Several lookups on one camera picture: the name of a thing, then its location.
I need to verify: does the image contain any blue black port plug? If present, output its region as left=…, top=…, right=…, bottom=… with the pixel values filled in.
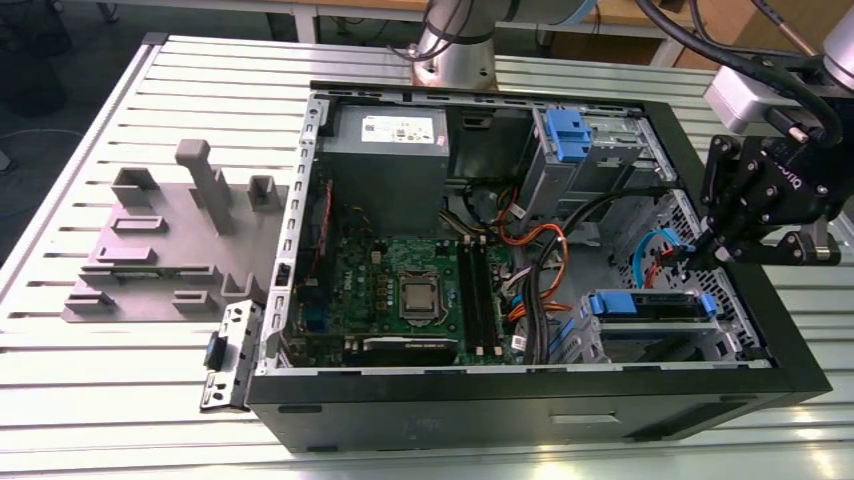
left=203, top=331, right=233, bottom=372

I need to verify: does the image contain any metal card retention bracket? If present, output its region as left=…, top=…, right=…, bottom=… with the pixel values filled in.
left=198, top=298, right=267, bottom=413

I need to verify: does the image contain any metal drive bay cage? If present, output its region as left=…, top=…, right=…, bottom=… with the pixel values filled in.
left=518, top=105, right=677, bottom=224

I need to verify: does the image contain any blue plastic bay latch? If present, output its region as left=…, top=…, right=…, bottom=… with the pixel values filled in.
left=544, top=108, right=594, bottom=164

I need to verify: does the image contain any metal disk bay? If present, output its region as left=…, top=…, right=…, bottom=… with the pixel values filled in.
left=577, top=288, right=744, bottom=366

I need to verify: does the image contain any black RAM slot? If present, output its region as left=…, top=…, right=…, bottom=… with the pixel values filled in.
left=457, top=235, right=486, bottom=357
left=476, top=235, right=506, bottom=357

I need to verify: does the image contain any black open PC case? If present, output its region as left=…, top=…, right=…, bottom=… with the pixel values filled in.
left=245, top=77, right=835, bottom=454

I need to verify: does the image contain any blue wire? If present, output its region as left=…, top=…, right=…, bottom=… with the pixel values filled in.
left=636, top=227, right=697, bottom=292

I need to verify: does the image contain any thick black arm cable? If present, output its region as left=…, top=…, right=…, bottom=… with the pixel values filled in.
left=633, top=0, right=845, bottom=148

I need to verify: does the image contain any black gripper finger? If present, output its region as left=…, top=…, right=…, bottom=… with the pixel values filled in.
left=717, top=219, right=844, bottom=266
left=686, top=133, right=780, bottom=274

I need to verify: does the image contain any thin red wire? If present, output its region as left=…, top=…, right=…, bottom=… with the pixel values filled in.
left=307, top=174, right=335, bottom=286

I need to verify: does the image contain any grey parts rack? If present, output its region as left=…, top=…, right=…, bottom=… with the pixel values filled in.
left=61, top=138, right=294, bottom=325

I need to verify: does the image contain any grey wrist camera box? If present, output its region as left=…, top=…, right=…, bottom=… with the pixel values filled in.
left=704, top=64, right=824, bottom=137

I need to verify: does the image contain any orange wire bundle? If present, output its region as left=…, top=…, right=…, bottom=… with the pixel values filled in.
left=498, top=185, right=574, bottom=326

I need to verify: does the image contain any white desk frame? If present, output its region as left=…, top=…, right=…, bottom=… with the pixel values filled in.
left=93, top=0, right=433, bottom=45

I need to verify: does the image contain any black graphics card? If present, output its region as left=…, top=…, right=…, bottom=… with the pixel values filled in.
left=362, top=337, right=462, bottom=367

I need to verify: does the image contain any wooden cabinet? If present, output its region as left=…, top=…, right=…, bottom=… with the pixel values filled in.
left=673, top=0, right=843, bottom=71

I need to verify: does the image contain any white floor cable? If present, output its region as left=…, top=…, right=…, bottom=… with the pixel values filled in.
left=0, top=127, right=77, bottom=147

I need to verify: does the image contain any green RAM stick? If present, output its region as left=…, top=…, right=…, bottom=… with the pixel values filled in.
left=110, top=269, right=210, bottom=280

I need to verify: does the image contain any black cable bundle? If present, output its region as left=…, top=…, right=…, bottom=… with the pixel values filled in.
left=521, top=239, right=561, bottom=365

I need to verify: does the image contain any grey power supply unit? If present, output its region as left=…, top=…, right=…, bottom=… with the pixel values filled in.
left=318, top=103, right=450, bottom=237

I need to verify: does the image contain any silver CPU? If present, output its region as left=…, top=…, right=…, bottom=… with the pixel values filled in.
left=401, top=283, right=440, bottom=312

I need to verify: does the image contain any wooden desk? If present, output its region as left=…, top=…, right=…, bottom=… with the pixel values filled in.
left=533, top=0, right=710, bottom=67

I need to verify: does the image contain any black CPU socket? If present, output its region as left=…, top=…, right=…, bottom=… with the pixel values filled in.
left=394, top=269, right=450, bottom=326

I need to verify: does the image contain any black curved cable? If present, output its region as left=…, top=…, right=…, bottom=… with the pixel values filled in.
left=564, top=185, right=669, bottom=236

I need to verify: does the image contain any hard disk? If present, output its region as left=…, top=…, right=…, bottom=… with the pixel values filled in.
left=586, top=291, right=721, bottom=322

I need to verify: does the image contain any black chair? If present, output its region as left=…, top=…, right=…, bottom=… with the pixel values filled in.
left=0, top=0, right=77, bottom=119

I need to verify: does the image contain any green motherboard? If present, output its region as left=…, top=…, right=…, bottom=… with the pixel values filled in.
left=297, top=234, right=533, bottom=367

